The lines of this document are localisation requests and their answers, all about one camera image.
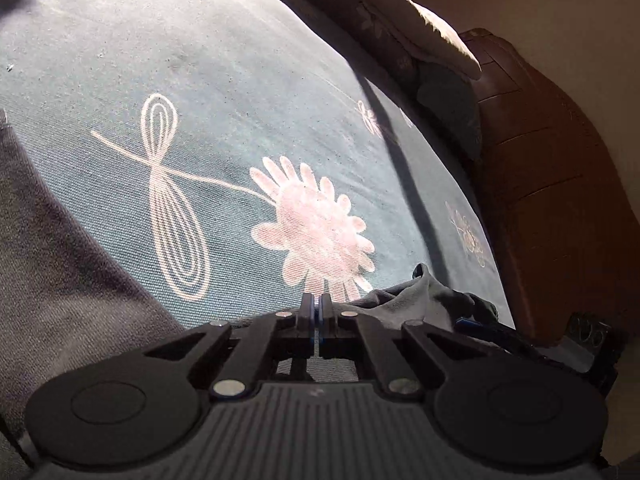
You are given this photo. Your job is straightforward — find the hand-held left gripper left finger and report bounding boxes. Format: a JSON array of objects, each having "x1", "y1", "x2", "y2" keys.
[{"x1": 145, "y1": 293, "x2": 317, "y2": 402}]

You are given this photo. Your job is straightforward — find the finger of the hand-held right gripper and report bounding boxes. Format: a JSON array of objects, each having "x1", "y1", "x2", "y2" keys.
[{"x1": 454, "y1": 315, "x2": 557, "y2": 362}]

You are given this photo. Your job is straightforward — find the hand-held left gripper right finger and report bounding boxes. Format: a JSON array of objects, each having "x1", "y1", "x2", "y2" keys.
[{"x1": 319, "y1": 293, "x2": 493, "y2": 400}]

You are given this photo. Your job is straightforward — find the dark grey pants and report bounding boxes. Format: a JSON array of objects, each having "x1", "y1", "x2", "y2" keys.
[{"x1": 0, "y1": 107, "x2": 502, "y2": 480}]

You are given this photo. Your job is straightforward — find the wooden headboard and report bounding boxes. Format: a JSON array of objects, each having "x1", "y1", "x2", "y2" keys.
[{"x1": 457, "y1": 27, "x2": 640, "y2": 351}]

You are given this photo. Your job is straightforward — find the teal printed pillow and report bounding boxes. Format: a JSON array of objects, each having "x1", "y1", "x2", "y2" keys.
[{"x1": 414, "y1": 60, "x2": 485, "y2": 163}]

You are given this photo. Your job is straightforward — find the folded floral quilt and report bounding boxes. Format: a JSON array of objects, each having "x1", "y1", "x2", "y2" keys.
[{"x1": 225, "y1": 0, "x2": 483, "y2": 81}]

